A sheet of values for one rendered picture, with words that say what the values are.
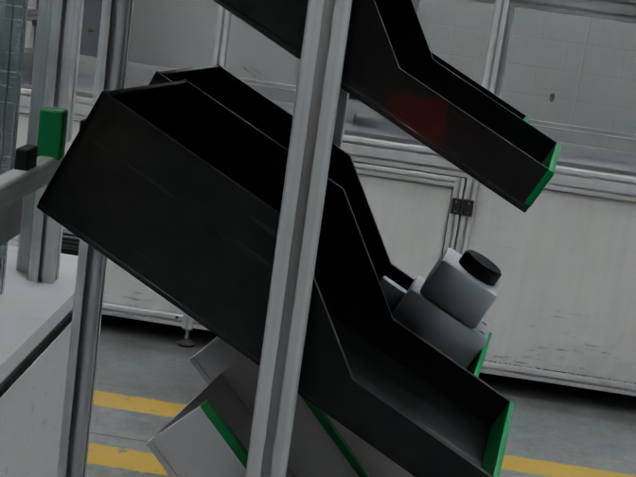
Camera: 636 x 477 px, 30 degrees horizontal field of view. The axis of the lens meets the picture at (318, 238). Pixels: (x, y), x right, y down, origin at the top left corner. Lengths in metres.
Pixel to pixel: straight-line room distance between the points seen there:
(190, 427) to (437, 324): 0.24
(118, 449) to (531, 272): 1.74
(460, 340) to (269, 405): 0.26
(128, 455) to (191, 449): 2.97
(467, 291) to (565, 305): 3.77
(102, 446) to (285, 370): 3.10
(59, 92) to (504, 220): 2.67
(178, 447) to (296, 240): 0.14
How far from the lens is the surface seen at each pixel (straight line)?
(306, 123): 0.56
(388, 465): 0.93
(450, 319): 0.82
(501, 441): 0.67
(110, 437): 3.74
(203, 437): 0.65
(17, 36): 1.97
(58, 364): 2.09
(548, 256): 4.53
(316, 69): 0.57
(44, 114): 0.76
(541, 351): 4.62
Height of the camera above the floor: 1.44
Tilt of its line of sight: 12 degrees down
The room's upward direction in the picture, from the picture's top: 8 degrees clockwise
